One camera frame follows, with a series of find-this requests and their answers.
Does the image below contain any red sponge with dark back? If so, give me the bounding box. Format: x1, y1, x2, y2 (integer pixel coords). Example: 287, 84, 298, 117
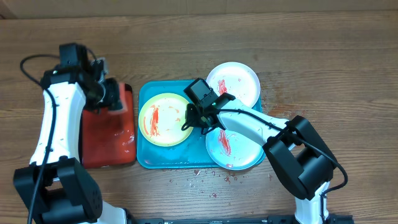
108, 80, 127, 114

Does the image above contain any yellow-green plate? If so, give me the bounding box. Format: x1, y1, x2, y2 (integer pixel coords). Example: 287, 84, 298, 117
139, 93, 193, 147

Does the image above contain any light blue plate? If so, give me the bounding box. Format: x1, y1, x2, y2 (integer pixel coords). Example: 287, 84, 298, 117
205, 128, 265, 170

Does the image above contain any white plate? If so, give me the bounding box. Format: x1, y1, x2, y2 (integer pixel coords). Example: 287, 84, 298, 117
206, 62, 262, 112

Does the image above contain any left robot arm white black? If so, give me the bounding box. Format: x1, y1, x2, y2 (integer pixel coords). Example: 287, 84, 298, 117
13, 58, 136, 223

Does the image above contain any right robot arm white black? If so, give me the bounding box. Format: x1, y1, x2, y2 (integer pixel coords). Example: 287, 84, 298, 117
183, 93, 337, 223

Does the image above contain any teal plastic tray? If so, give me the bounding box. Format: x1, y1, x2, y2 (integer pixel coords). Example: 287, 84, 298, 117
136, 80, 219, 169

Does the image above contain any red tray with black rim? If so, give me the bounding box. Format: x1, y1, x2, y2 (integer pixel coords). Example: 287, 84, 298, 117
81, 83, 136, 169

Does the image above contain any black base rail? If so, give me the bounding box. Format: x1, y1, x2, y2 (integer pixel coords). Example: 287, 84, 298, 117
136, 213, 355, 224

